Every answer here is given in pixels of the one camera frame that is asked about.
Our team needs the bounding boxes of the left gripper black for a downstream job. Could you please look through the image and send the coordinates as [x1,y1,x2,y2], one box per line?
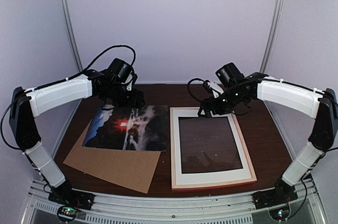
[102,82,146,109]

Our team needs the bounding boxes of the right circuit board with leds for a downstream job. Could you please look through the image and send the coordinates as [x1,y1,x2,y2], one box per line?
[268,207,290,221]

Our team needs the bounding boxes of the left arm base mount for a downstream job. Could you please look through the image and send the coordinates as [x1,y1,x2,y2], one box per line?
[48,179,95,210]

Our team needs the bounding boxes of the left circuit board with leds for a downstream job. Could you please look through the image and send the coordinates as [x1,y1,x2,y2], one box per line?
[57,206,79,222]

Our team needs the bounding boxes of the left black cable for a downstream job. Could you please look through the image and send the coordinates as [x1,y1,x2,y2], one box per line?
[79,45,137,77]

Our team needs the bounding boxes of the aluminium corner post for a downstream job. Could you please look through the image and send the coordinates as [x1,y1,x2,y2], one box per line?
[259,0,284,73]
[60,0,83,72]

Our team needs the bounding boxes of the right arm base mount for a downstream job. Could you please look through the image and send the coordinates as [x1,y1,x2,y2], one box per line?
[252,178,298,209]

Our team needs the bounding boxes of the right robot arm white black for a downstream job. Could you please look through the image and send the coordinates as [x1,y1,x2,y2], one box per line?
[198,62,337,204]

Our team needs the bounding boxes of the dalmatian dog photo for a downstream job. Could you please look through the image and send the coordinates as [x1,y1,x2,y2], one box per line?
[82,105,169,152]

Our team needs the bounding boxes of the right aluminium corner post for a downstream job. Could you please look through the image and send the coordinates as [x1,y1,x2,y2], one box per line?
[259,0,284,73]

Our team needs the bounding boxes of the left aluminium corner post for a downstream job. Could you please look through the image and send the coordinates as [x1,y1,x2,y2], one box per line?
[60,0,83,72]

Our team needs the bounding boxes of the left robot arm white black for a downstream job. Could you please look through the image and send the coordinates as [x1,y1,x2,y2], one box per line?
[6,59,145,205]

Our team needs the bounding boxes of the brown backing board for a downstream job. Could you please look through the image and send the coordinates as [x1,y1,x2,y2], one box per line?
[63,126,161,194]

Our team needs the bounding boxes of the pink wooden picture frame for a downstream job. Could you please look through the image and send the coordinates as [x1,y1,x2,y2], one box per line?
[170,106,258,191]

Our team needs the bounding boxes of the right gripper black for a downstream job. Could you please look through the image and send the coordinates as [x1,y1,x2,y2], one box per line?
[199,86,248,118]

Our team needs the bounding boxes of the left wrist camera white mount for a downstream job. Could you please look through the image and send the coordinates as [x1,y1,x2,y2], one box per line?
[125,72,138,91]

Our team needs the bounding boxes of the circuit board with leds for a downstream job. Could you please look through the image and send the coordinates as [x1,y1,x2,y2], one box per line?
[57,206,79,222]
[268,207,290,221]

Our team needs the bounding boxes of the clear acrylic sheet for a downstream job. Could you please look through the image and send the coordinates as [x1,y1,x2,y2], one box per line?
[179,117,242,174]

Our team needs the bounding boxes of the white mat board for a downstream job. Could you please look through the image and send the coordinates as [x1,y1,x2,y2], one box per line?
[171,107,254,186]

